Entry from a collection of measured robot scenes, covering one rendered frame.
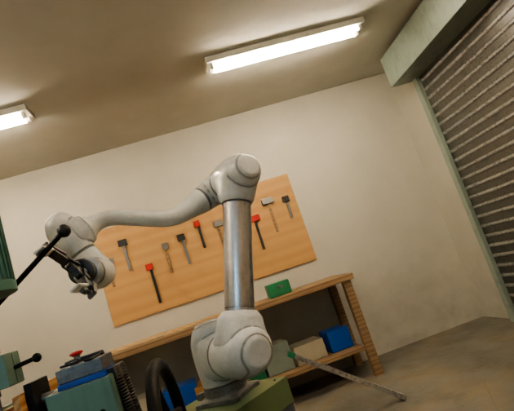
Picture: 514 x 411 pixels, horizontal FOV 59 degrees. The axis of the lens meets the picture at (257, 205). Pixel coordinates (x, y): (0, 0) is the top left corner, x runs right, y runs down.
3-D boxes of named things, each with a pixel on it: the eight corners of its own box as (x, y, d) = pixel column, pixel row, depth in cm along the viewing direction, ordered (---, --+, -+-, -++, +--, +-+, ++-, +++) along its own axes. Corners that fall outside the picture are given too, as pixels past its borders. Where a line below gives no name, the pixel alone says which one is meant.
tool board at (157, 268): (317, 258, 443) (287, 172, 456) (112, 327, 414) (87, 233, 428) (316, 258, 447) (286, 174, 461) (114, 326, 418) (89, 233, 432)
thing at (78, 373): (105, 375, 94) (99, 349, 95) (53, 394, 93) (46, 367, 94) (121, 364, 107) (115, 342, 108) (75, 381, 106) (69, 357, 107)
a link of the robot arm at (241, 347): (250, 377, 157) (284, 379, 139) (206, 380, 149) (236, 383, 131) (243, 170, 180) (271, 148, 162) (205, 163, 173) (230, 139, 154)
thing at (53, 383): (28, 435, 91) (18, 395, 92) (20, 438, 91) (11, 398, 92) (67, 408, 112) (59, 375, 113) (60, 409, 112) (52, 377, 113)
